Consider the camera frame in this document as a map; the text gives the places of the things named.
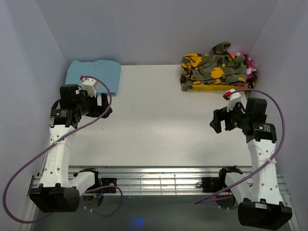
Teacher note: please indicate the yellow camouflage trousers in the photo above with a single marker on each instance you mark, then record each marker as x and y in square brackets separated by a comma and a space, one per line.
[216, 68]

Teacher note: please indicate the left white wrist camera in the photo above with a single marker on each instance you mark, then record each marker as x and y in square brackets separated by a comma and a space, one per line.
[89, 85]

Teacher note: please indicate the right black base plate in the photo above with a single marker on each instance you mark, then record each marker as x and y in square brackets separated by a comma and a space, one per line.
[209, 184]

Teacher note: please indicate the pink camouflage trousers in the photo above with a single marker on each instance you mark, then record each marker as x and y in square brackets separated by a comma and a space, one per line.
[251, 72]

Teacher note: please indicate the aluminium mounting rail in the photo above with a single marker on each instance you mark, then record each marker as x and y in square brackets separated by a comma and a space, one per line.
[159, 181]

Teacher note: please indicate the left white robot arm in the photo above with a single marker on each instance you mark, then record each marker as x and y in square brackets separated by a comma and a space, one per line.
[55, 191]

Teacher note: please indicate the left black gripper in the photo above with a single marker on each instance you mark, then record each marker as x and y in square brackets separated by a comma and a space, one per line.
[98, 110]

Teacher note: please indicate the folded light blue cloth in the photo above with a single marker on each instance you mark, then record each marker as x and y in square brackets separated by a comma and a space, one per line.
[106, 71]

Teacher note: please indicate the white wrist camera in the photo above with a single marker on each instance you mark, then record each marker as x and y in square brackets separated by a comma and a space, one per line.
[233, 97]
[89, 85]

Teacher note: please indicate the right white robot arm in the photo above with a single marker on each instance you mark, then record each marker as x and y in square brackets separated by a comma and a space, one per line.
[261, 205]

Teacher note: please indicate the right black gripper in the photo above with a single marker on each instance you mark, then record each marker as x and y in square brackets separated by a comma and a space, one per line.
[219, 115]

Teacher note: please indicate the yellow plastic tray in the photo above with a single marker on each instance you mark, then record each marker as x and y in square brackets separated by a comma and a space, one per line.
[222, 87]

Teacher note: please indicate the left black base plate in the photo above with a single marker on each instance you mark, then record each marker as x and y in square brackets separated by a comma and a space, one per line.
[111, 182]

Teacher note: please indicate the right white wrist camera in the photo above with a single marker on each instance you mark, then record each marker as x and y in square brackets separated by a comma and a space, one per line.
[233, 97]

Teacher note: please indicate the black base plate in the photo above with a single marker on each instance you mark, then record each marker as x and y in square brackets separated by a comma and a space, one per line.
[111, 182]
[209, 184]

